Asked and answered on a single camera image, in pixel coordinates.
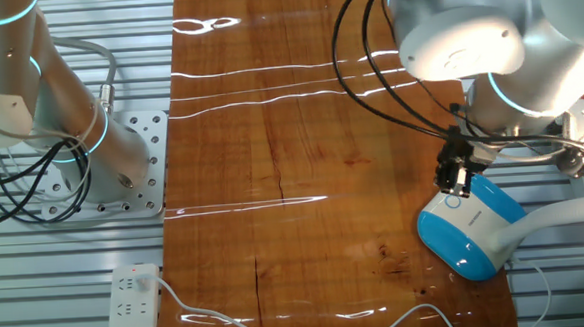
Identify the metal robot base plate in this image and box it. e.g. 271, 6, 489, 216
33, 108, 175, 226

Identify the white lamp power cable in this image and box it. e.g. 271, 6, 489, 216
135, 252, 555, 327

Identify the white power strip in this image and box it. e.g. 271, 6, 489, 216
101, 263, 164, 327

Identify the black base cable bundle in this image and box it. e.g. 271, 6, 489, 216
0, 136, 97, 231

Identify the grey cable with metal connector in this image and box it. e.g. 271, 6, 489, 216
50, 34, 120, 118

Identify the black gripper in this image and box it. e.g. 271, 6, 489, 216
433, 138, 498, 200

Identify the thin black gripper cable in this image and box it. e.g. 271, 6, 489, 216
360, 0, 584, 162

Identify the blue and white desk lamp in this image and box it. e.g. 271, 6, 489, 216
414, 167, 584, 318

